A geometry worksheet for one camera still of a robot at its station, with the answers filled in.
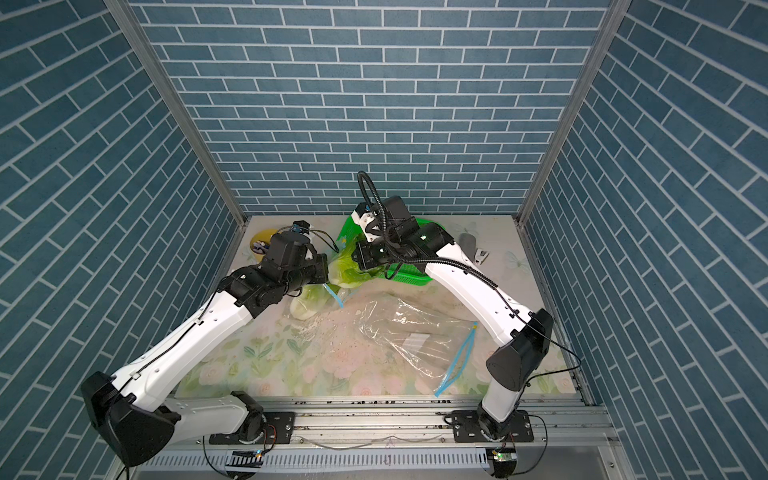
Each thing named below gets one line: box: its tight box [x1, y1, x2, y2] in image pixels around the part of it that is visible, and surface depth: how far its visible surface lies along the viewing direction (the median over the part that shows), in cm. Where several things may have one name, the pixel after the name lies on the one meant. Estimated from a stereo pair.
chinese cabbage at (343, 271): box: [328, 244, 372, 288], surface depth 75 cm
